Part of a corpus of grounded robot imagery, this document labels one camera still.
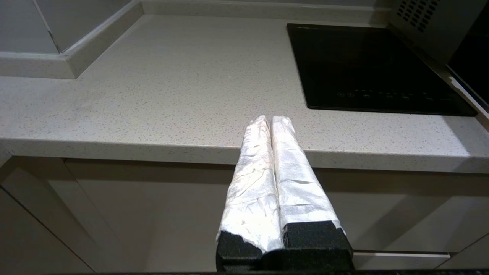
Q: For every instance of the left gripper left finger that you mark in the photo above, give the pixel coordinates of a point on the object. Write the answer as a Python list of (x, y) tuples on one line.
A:
[(252, 191)]

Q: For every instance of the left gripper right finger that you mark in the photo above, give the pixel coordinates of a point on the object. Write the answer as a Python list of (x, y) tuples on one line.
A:
[(301, 191)]

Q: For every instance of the black glass microwave door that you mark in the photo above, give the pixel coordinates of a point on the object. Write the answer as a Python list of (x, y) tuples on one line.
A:
[(471, 76)]

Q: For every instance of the silver microwave oven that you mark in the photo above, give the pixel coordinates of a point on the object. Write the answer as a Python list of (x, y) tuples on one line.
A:
[(428, 30)]

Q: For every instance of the beige cabinet door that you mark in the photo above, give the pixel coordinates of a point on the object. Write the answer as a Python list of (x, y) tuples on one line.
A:
[(160, 214)]

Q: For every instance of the black induction cooktop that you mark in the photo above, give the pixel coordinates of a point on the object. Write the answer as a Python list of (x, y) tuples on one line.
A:
[(366, 65)]

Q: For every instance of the beige cabinet corner panel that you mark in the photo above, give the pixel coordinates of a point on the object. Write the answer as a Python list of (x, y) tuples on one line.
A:
[(30, 214)]

